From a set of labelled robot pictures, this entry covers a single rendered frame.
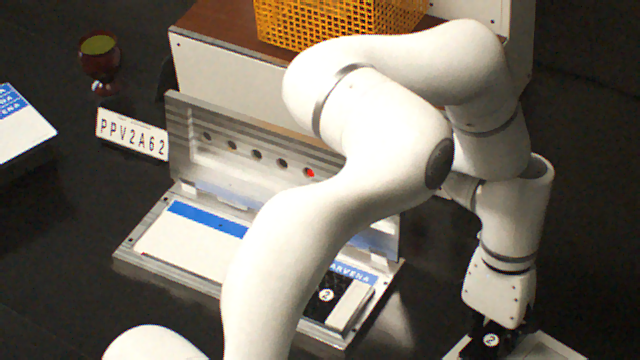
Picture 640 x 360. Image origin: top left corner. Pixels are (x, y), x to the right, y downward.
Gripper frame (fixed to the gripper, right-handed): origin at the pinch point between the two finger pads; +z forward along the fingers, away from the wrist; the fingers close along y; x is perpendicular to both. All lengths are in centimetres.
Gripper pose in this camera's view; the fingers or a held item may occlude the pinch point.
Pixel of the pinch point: (491, 333)
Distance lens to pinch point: 199.9
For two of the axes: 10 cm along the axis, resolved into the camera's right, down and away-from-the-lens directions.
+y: 7.5, 4.3, -5.0
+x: 6.6, -4.1, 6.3
